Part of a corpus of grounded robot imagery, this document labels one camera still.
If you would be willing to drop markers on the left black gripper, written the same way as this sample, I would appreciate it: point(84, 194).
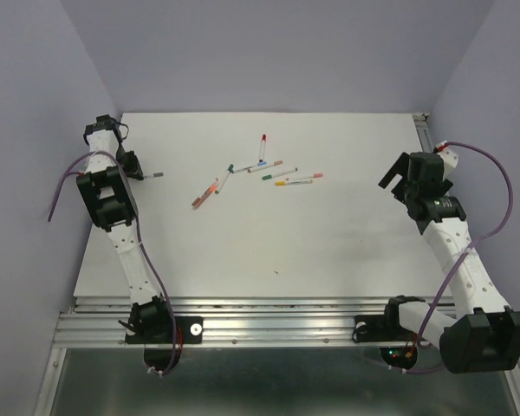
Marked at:
point(133, 170)

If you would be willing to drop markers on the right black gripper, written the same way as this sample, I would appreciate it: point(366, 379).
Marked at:
point(401, 166)

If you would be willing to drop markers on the grey capped marker pen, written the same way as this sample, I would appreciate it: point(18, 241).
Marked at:
point(153, 175)

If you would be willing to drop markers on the brown capped marker pen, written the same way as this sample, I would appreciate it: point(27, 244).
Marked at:
point(200, 200)

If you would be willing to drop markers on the dark green capped marker pen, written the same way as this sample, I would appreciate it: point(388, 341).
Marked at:
point(224, 178)

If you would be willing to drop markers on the red capped marker pen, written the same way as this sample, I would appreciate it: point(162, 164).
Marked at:
point(262, 148)

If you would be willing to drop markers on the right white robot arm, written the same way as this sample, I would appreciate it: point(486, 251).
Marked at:
point(471, 324)

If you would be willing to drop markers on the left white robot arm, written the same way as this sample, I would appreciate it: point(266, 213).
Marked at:
point(107, 195)

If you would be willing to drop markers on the pink capped marker pen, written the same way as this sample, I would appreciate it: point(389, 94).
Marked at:
point(304, 177)

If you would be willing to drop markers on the peach capped marker pen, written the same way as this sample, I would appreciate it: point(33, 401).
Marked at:
point(264, 166)

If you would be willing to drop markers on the yellow capped marker pen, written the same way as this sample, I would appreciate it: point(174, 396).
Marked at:
point(294, 182)

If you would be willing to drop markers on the aluminium right side rail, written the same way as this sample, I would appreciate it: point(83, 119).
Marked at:
point(420, 121)

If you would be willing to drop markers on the aluminium front rail frame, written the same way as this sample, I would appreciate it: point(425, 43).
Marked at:
point(261, 356)

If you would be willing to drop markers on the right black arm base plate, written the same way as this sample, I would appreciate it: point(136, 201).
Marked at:
point(380, 329)

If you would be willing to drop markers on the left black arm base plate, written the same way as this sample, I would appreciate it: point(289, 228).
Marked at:
point(189, 327)

